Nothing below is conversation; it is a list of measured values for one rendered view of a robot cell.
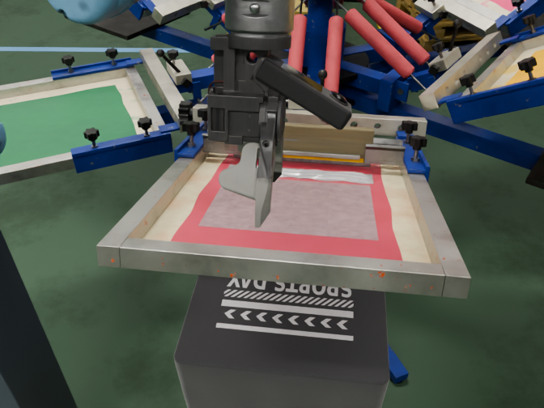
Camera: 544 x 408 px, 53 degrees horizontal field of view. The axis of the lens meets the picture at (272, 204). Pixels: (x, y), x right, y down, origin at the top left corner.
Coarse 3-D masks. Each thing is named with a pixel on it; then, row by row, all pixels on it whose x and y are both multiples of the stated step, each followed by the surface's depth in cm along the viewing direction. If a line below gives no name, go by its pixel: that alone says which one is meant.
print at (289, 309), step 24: (240, 288) 128; (264, 288) 128; (288, 288) 128; (312, 288) 128; (336, 288) 128; (240, 312) 122; (264, 312) 122; (288, 312) 122; (312, 312) 122; (336, 312) 122; (312, 336) 117; (336, 336) 117
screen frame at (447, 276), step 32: (192, 160) 129; (160, 192) 109; (416, 192) 114; (128, 224) 94; (128, 256) 86; (160, 256) 86; (192, 256) 85; (224, 256) 85; (256, 256) 85; (288, 256) 85; (320, 256) 86; (448, 256) 87; (352, 288) 84; (384, 288) 83; (416, 288) 83; (448, 288) 82
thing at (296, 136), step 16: (288, 128) 137; (304, 128) 136; (320, 128) 136; (352, 128) 135; (368, 128) 136; (288, 144) 138; (304, 144) 138; (320, 144) 137; (336, 144) 137; (352, 144) 136
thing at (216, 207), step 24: (216, 192) 120; (288, 192) 121; (192, 216) 107; (216, 216) 107; (240, 216) 108; (288, 216) 109; (192, 240) 97; (216, 240) 97; (240, 240) 98; (264, 240) 98
